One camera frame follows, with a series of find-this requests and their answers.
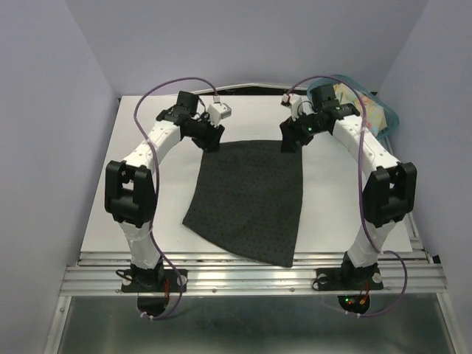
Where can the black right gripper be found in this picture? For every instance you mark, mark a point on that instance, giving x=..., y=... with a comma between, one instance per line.
x=290, y=133

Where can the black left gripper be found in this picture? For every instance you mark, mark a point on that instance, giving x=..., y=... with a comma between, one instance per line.
x=210, y=144

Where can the dark dotted skirt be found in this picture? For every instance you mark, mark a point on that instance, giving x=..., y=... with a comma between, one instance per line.
x=248, y=201

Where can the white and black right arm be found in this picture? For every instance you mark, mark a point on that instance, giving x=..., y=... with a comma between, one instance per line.
x=386, y=186

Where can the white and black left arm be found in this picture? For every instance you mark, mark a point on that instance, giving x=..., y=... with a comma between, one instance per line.
x=131, y=184

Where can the pastel floral skirt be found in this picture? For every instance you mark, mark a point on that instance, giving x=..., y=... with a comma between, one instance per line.
x=376, y=119

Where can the teal plastic basket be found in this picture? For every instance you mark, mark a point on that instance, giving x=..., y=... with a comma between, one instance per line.
x=392, y=119

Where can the metal lower shelf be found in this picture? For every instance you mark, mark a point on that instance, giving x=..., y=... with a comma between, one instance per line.
x=255, y=324

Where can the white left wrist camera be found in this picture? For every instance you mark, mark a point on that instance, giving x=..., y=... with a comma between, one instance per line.
x=217, y=111

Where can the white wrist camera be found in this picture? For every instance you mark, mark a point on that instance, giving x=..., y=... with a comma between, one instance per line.
x=296, y=104
x=217, y=111

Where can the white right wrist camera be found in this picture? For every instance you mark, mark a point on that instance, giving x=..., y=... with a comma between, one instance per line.
x=296, y=104

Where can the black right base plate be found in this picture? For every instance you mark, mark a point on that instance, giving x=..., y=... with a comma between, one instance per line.
x=334, y=279

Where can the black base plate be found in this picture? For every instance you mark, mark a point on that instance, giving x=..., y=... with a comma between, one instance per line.
x=334, y=279
x=167, y=281

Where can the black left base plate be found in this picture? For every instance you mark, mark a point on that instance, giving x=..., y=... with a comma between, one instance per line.
x=167, y=281

